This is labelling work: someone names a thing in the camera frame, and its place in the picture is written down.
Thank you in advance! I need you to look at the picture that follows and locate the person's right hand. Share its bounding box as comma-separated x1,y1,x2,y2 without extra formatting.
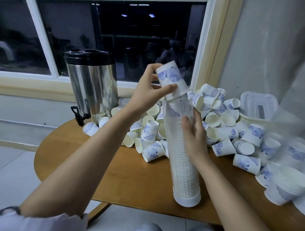
181,110,210,166

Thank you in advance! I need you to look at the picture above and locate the person's left hand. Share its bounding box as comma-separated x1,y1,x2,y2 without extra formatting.
125,63,178,117

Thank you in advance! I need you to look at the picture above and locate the single blue-printed paper cup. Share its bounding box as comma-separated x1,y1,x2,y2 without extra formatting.
156,60,189,102

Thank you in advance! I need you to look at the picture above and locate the clear plastic cup dispenser tube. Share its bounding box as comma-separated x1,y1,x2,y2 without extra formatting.
162,93,202,208

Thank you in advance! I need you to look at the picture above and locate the pile of paper cups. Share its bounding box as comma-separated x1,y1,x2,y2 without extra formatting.
82,83,305,188

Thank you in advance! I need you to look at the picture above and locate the person's left forearm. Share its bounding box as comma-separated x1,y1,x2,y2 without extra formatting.
19,107,144,219

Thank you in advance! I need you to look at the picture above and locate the person's right forearm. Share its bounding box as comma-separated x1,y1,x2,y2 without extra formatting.
193,155,271,231

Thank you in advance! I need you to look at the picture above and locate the person's grey shirt sleeve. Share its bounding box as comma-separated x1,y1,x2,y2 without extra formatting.
0,207,89,231

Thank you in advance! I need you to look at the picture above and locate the stainless steel water dispenser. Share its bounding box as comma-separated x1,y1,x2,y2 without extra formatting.
63,49,119,127

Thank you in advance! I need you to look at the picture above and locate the white framed window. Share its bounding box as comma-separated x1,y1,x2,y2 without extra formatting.
0,0,244,102

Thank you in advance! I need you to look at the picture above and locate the white plastic lid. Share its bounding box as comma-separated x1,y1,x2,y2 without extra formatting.
240,91,279,121

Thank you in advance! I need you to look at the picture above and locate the clear plastic bag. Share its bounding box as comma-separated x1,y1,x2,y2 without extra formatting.
269,71,305,162

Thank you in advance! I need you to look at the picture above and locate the wooden table leg frame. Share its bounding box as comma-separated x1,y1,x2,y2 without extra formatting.
86,202,111,224

